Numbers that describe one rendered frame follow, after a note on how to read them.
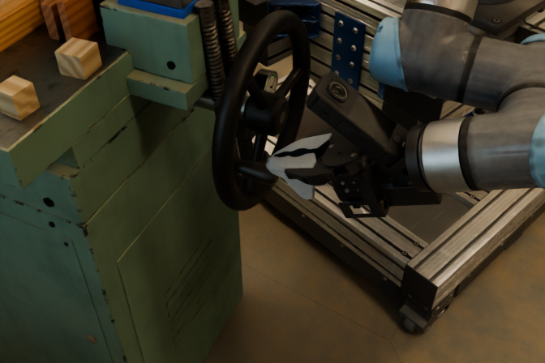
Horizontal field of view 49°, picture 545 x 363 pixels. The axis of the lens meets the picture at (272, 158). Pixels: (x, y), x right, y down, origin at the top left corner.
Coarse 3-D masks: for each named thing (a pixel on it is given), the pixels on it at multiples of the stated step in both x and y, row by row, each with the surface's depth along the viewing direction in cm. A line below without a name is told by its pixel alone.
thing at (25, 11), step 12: (24, 0) 83; (36, 0) 83; (0, 12) 80; (12, 12) 80; (24, 12) 82; (36, 12) 84; (0, 24) 79; (12, 24) 81; (24, 24) 83; (36, 24) 85; (0, 36) 79; (12, 36) 81; (0, 48) 80
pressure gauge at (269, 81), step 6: (258, 72) 114; (264, 72) 114; (270, 72) 114; (276, 72) 116; (258, 78) 114; (264, 78) 113; (270, 78) 115; (276, 78) 118; (258, 84) 114; (264, 84) 113; (270, 84) 116; (276, 84) 118; (264, 90) 113; (270, 90) 117; (276, 90) 119
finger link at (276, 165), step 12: (276, 156) 72; (288, 156) 71; (300, 156) 70; (312, 156) 68; (276, 168) 71; (288, 168) 69; (300, 168) 68; (288, 180) 72; (300, 192) 72; (312, 192) 71
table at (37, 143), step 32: (32, 32) 84; (96, 32) 84; (0, 64) 78; (32, 64) 78; (128, 64) 81; (64, 96) 72; (96, 96) 76; (160, 96) 81; (192, 96) 80; (0, 128) 68; (32, 128) 68; (64, 128) 72; (0, 160) 67; (32, 160) 69
